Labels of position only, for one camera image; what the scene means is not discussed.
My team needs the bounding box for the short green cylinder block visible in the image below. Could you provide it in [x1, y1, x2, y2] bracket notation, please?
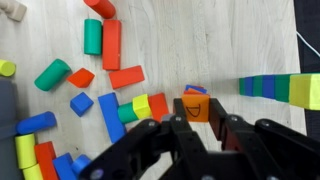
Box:
[117, 101, 139, 125]

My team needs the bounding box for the blue cube block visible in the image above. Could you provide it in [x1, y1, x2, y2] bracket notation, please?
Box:
[244, 76, 255, 97]
[261, 74, 276, 100]
[184, 84, 208, 95]
[69, 91, 95, 118]

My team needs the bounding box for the white cable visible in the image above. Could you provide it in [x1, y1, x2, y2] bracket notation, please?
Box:
[295, 30, 320, 58]

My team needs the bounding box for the gray plastic bin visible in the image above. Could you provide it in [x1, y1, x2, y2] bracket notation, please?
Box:
[0, 78, 24, 180]

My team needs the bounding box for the long blue rectangular block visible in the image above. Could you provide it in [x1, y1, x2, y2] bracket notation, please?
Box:
[97, 92, 127, 144]

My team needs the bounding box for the red triangular block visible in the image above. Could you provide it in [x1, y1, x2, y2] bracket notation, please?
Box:
[66, 67, 96, 89]

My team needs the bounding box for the plain wooden peg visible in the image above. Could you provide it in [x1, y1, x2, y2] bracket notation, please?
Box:
[0, 0, 28, 23]

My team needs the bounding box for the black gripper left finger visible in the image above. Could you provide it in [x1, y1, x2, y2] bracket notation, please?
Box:
[79, 98, 208, 180]

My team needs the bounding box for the red cylinder block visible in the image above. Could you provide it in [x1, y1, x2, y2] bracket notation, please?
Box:
[82, 0, 117, 20]

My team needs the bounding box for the blue cylinder block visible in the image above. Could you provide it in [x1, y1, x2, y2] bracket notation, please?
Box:
[71, 153, 92, 177]
[15, 110, 58, 136]

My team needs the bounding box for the orange cube block lettered D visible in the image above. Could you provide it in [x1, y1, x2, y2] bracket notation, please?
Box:
[181, 93, 211, 123]

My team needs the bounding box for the small yellow cube block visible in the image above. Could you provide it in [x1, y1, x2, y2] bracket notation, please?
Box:
[131, 93, 153, 120]

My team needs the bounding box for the large yellow cube block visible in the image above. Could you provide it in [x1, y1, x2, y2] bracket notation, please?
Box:
[288, 73, 320, 111]

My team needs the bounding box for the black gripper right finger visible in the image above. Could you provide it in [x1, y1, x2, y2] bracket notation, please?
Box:
[209, 97, 320, 180]

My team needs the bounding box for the long red rectangular block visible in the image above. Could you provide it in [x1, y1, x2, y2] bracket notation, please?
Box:
[101, 18, 123, 71]

